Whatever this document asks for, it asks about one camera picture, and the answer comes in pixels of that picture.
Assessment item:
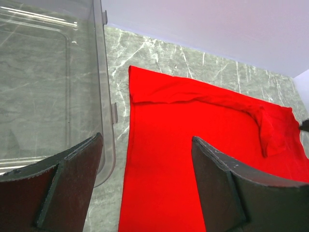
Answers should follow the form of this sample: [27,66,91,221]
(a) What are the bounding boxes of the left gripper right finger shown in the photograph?
[191,137,309,232]

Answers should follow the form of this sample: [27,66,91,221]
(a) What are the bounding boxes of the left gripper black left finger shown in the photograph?
[0,133,103,232]

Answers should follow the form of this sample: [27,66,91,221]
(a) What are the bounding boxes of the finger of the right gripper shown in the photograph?
[299,119,309,132]

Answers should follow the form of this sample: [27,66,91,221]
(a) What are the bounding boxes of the red t shirt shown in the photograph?
[118,66,309,232]

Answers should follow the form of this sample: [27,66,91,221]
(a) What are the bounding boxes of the clear plastic bin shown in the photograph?
[0,0,117,186]

